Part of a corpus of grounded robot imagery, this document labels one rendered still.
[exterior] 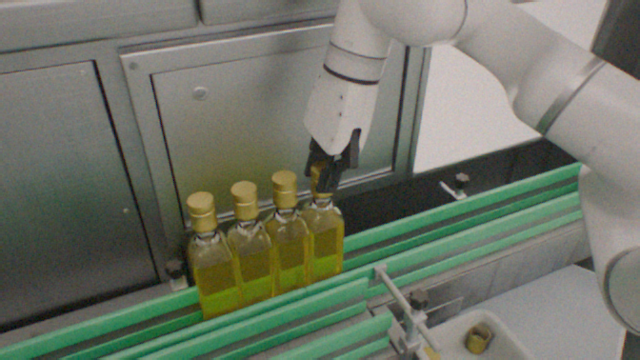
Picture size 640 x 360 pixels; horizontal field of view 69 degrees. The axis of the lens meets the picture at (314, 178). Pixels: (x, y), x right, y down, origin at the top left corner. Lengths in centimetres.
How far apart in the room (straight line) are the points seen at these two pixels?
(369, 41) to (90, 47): 35
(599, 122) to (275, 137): 47
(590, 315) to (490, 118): 45
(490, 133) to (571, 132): 57
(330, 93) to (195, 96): 20
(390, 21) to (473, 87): 44
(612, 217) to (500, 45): 22
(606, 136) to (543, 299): 69
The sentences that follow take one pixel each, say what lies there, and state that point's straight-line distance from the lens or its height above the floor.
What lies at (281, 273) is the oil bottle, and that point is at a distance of 72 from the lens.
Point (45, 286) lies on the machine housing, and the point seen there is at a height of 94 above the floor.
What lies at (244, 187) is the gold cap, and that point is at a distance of 63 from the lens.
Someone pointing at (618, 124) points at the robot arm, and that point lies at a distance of 47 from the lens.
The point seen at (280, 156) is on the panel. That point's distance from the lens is 78.
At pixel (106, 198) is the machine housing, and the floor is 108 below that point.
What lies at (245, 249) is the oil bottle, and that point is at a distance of 66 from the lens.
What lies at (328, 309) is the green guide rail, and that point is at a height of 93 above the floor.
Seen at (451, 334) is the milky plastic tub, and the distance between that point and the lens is 92.
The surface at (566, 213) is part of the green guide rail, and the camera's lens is 109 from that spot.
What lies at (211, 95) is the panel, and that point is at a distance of 69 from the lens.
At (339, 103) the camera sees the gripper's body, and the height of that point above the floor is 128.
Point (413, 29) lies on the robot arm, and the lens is 50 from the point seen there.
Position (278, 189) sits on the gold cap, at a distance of 64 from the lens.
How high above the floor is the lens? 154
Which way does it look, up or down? 37 degrees down
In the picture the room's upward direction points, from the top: straight up
